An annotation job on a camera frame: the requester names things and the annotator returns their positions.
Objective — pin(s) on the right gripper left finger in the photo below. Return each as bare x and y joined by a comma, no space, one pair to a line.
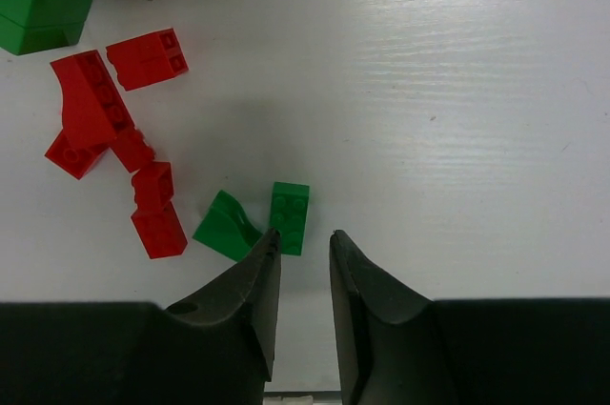
215,346

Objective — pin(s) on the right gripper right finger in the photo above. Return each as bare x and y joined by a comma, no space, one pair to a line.
396,346

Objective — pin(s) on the small green curved lego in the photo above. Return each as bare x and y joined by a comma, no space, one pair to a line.
226,228

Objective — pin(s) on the small green lego plate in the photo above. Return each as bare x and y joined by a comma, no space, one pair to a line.
288,215

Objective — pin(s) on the small red lego piece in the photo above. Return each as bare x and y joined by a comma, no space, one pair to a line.
160,232

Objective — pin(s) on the small red lego brick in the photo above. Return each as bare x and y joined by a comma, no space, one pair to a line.
147,59

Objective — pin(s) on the green L-shaped lego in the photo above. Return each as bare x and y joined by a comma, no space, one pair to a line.
29,26

